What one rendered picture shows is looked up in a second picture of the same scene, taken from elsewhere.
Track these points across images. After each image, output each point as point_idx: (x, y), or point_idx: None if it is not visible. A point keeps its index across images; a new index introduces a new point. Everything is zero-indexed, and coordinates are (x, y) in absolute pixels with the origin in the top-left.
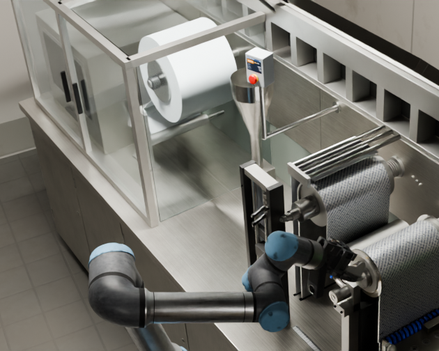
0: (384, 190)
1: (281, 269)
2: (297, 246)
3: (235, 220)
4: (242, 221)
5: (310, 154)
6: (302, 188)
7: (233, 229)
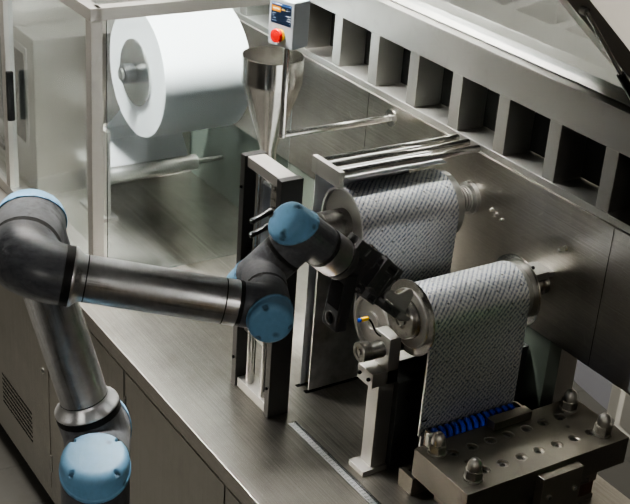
0: (450, 218)
1: (289, 262)
2: (317, 225)
3: None
4: None
5: None
6: (330, 199)
7: None
